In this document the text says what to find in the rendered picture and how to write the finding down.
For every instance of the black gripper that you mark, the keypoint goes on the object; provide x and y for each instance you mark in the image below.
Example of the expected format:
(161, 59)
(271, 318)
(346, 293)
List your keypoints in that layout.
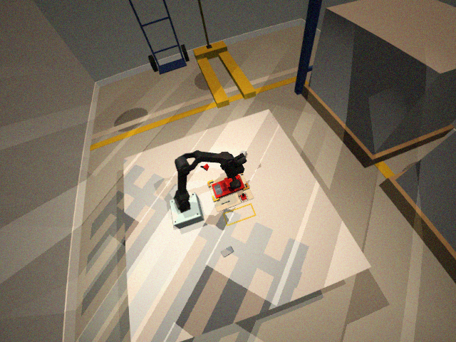
(235, 183)

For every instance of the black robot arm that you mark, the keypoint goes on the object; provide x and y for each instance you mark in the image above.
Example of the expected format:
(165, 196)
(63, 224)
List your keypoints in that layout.
(228, 163)

